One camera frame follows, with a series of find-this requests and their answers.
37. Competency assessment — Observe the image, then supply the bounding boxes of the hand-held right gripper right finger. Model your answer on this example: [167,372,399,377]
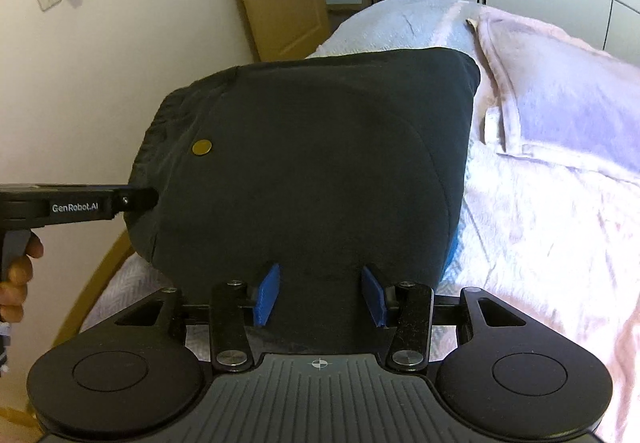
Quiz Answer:
[361,265,528,371]

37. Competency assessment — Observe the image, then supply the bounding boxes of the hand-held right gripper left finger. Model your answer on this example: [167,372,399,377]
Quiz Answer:
[115,264,281,371]

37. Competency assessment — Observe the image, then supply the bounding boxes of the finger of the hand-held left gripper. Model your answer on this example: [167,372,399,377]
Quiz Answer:
[115,188,161,219]

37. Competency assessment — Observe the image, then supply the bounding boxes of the black pants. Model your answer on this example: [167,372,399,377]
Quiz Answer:
[122,46,482,354]

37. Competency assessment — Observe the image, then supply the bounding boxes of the person's left hand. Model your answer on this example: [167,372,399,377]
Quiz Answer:
[0,233,45,323]

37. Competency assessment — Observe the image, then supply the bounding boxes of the purple fuzzy blanket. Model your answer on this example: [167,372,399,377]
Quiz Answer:
[466,6,640,180]

